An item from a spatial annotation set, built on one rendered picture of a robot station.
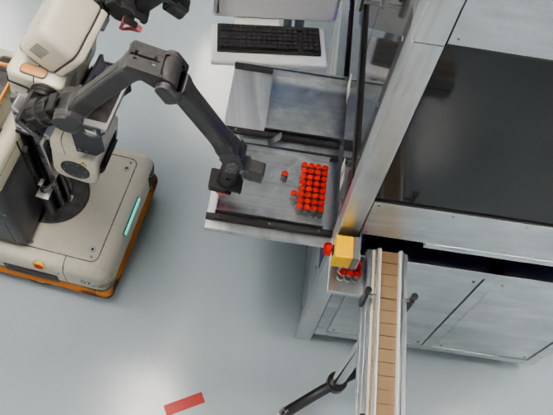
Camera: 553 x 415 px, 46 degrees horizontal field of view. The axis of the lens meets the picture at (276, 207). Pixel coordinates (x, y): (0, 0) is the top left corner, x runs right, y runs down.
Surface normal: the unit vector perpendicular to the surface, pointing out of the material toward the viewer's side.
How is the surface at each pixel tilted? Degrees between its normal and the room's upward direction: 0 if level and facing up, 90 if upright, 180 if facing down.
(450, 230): 90
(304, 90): 0
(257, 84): 0
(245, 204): 0
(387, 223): 90
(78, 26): 42
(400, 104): 90
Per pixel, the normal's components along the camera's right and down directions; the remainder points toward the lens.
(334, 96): 0.10, -0.49
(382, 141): -0.11, 0.86
